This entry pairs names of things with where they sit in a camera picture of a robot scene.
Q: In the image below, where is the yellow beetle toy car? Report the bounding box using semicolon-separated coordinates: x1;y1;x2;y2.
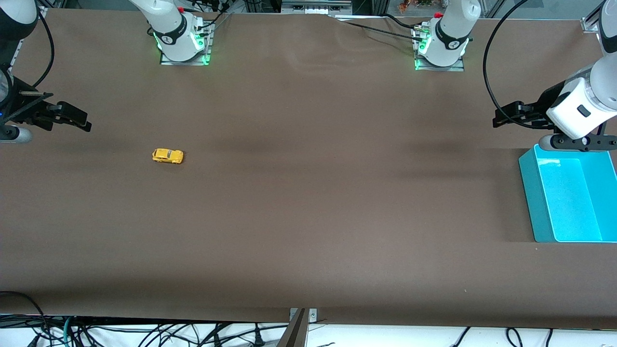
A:
152;148;184;165

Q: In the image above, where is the teal plastic bin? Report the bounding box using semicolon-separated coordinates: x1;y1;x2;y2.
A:
519;144;617;243

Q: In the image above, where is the small orange object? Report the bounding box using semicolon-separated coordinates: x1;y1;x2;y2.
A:
398;0;434;13

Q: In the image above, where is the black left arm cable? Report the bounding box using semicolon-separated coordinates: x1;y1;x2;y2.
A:
483;0;555;130

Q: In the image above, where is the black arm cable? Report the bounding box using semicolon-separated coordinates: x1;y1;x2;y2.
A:
483;0;555;130
30;0;55;90

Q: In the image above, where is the aluminium table edge rail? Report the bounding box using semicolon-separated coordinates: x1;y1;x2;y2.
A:
9;6;49;69

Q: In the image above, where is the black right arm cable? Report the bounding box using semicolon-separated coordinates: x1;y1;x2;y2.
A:
30;0;55;90

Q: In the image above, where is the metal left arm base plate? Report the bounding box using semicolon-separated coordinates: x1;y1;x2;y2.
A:
414;27;466;72

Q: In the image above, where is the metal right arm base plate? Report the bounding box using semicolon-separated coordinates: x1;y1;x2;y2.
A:
160;22;213;66

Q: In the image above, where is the short black table cable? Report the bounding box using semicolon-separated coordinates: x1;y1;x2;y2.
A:
383;13;418;29

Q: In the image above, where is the long black table cable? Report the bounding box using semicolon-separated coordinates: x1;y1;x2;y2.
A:
335;18;426;44

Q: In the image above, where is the black looped floor cable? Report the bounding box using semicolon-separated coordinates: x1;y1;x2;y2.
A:
0;291;49;347

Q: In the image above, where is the silver aluminium frame profile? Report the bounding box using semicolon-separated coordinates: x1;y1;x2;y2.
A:
281;0;353;15

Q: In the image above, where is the dark camera stand pole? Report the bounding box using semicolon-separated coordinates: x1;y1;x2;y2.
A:
276;308;309;347

